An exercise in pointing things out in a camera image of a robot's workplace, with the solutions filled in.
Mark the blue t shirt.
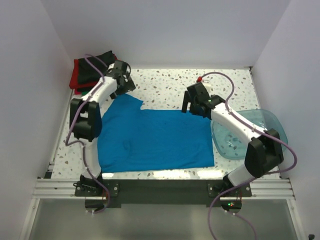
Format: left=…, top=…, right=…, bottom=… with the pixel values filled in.
left=97, top=94, right=214, bottom=173

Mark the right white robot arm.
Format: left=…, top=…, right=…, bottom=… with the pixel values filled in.
left=181, top=82, right=284, bottom=192

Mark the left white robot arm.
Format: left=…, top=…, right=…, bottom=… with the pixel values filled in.
left=65, top=60, right=136, bottom=197

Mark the folded black t shirt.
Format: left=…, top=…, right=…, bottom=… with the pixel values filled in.
left=73, top=50, right=117, bottom=85

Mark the folded red t shirt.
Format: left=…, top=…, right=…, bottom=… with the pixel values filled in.
left=69, top=58, right=101, bottom=95

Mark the translucent blue plastic bin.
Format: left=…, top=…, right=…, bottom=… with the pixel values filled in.
left=211, top=109, right=288, bottom=160

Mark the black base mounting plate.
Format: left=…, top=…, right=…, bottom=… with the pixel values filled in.
left=74, top=178, right=252, bottom=210

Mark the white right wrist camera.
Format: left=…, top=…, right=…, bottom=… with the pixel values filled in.
left=196, top=76, right=212, bottom=93

